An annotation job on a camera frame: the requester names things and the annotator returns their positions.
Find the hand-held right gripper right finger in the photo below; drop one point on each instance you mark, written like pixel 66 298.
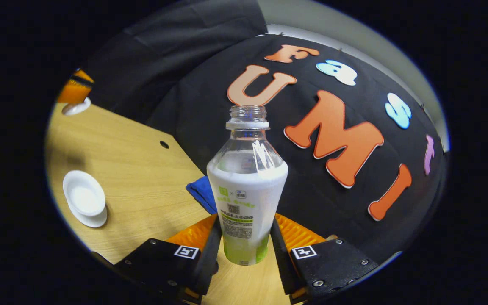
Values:
pixel 280 254

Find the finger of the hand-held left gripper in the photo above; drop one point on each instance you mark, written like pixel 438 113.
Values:
pixel 74 91

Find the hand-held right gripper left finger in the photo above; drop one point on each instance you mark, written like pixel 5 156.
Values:
pixel 210 254

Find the clear water bottle white label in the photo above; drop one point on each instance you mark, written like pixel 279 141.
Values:
pixel 248 190

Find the white teacup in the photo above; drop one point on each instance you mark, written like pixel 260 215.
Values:
pixel 84 195

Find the black backdrop cloth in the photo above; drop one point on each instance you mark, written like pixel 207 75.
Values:
pixel 163 51
pixel 303 199

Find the blue cloth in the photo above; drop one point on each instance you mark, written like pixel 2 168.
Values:
pixel 203 192

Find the white saucer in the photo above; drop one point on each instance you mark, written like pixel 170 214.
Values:
pixel 95 221

